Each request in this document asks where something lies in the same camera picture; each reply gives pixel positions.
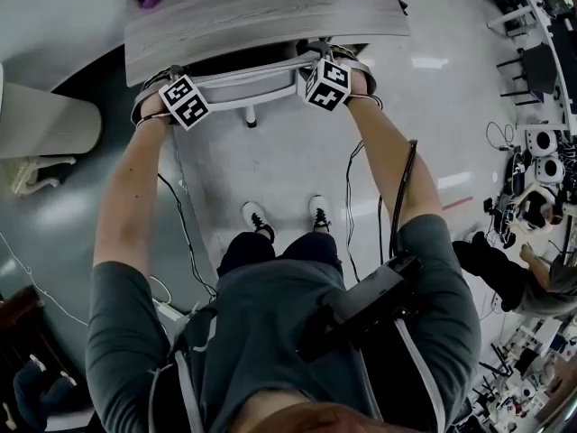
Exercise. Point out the person's right hand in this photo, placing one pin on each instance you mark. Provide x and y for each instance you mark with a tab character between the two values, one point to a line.
357	84

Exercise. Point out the person's left hand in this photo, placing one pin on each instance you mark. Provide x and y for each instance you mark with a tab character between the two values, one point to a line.
155	106

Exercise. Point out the white round device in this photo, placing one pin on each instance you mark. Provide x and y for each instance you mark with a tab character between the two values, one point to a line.
543	141
551	169

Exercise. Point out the grey wooden desk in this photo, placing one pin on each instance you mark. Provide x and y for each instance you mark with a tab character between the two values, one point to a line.
252	21

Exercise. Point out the person's right forearm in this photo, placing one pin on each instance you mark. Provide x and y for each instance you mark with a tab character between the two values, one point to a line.
392	160

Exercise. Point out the person's white shoe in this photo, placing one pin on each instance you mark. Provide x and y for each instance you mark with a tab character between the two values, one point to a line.
256	217
320	210

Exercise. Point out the dark wooden furniture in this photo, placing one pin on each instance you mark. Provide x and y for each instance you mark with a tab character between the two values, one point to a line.
27	327

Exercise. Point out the black and white chair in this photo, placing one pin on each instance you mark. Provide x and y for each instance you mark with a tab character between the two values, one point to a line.
534	208

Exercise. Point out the white power strip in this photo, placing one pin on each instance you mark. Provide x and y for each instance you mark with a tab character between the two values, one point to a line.
167	307

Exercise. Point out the light grey office chair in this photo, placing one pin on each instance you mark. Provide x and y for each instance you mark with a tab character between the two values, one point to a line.
49	124

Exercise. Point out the person's right white shoe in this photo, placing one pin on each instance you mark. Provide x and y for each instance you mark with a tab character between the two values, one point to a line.
320	210

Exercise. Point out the person's dark shorts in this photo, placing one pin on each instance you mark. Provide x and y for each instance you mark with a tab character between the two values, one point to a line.
311	251

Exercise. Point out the dark blue padded object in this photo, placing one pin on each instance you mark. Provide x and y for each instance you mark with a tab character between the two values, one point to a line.
43	388

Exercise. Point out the person's grey shirt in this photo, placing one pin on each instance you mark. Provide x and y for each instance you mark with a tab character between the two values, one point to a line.
252	341

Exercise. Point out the red tape strip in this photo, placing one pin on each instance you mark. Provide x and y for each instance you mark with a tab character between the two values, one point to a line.
457	203

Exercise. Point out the long white table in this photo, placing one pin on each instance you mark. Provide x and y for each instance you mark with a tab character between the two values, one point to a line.
547	30

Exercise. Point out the grey mesh office chair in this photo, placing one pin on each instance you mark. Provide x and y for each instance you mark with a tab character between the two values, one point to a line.
252	87

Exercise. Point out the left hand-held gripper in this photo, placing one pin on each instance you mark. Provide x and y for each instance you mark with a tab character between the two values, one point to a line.
185	103

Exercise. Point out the person's left forearm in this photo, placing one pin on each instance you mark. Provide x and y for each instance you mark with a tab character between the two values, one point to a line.
130	187

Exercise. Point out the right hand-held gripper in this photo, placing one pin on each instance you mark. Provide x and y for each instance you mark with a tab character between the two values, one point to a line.
325	86

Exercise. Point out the person's left white shoe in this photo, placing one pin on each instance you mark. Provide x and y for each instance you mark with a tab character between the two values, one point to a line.
256	217

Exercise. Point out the black box on harness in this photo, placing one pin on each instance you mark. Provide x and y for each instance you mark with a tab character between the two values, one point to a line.
365	300

